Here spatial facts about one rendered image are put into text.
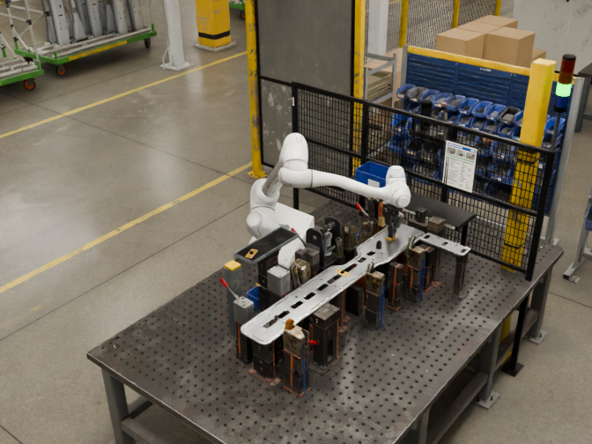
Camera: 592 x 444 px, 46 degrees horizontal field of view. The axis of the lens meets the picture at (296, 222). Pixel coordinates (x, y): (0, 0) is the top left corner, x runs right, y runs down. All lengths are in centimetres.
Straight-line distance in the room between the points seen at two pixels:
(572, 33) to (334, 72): 487
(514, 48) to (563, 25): 218
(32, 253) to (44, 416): 199
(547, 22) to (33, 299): 753
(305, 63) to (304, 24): 35
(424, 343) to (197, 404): 124
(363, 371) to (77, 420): 184
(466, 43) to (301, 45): 236
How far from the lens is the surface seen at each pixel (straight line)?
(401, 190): 378
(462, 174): 440
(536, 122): 412
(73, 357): 508
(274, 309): 357
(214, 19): 1137
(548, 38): 1046
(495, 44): 836
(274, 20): 647
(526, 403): 469
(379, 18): 821
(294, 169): 385
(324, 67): 620
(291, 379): 350
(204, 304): 415
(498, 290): 436
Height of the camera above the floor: 313
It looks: 30 degrees down
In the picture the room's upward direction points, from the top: 1 degrees counter-clockwise
